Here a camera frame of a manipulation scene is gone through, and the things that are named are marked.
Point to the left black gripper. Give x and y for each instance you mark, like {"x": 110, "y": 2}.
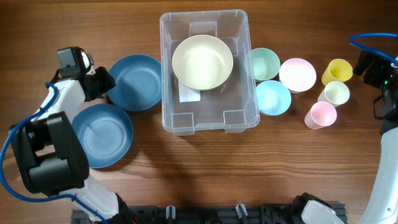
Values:
{"x": 109, "y": 82}

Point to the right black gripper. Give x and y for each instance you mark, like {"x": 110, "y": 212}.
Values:
{"x": 381, "y": 65}

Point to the cream cup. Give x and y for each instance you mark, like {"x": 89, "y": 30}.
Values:
{"x": 335, "y": 93}

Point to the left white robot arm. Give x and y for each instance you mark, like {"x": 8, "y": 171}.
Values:
{"x": 49, "y": 156}

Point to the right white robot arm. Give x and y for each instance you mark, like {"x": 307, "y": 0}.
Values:
{"x": 382, "y": 205}

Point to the clear plastic storage container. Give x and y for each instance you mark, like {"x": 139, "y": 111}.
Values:
{"x": 233, "y": 105}

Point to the yellow cup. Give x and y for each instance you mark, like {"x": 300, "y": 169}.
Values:
{"x": 337, "y": 70}

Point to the pink cup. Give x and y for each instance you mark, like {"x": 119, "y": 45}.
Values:
{"x": 320, "y": 115}

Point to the pink small bowl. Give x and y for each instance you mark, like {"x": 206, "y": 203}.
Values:
{"x": 297, "y": 75}

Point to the light blue small bowl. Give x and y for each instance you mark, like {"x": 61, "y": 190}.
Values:
{"x": 273, "y": 98}

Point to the mint green small bowl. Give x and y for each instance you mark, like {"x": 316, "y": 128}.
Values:
{"x": 264, "y": 62}

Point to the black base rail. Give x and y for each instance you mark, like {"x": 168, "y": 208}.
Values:
{"x": 264, "y": 214}

